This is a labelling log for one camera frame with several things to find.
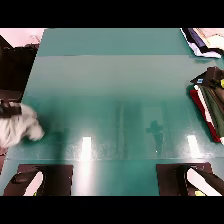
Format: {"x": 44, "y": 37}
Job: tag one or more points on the cream garment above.
{"x": 213, "y": 37}

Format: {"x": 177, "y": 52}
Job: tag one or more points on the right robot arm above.
{"x": 170, "y": 180}

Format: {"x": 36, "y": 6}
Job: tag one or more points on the blue garment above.
{"x": 196, "y": 40}

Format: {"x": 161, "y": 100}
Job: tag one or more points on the pale white garment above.
{"x": 206, "y": 54}

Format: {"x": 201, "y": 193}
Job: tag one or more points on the dark green garment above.
{"x": 217, "y": 108}

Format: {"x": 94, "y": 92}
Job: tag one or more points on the dark brown garment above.
{"x": 212, "y": 75}

